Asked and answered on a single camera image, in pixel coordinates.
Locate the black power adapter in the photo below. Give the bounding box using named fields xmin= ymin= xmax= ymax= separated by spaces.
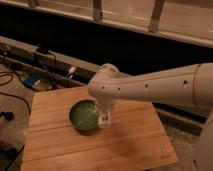
xmin=36 ymin=46 xmax=50 ymax=55

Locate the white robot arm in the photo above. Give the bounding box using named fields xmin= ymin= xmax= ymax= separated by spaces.
xmin=87 ymin=63 xmax=213 ymax=171

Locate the metal railing post right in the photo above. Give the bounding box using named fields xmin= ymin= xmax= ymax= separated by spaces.
xmin=148 ymin=0 xmax=165 ymax=33

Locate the green ceramic bowl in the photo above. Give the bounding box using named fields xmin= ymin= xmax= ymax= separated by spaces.
xmin=69 ymin=99 xmax=98 ymax=131

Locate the black plug on floor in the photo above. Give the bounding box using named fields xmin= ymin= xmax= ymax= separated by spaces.
xmin=0 ymin=112 xmax=15 ymax=121

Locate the white tube bottle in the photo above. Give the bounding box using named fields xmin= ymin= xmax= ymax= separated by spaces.
xmin=98 ymin=114 xmax=111 ymax=128

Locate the white connector plug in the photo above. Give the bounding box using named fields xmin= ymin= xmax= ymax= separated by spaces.
xmin=67 ymin=66 xmax=77 ymax=79

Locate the blue box device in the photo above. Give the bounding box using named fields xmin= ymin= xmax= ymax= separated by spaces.
xmin=23 ymin=75 xmax=41 ymax=88

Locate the black cable on floor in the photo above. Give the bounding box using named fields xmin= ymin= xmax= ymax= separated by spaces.
xmin=0 ymin=71 xmax=33 ymax=116

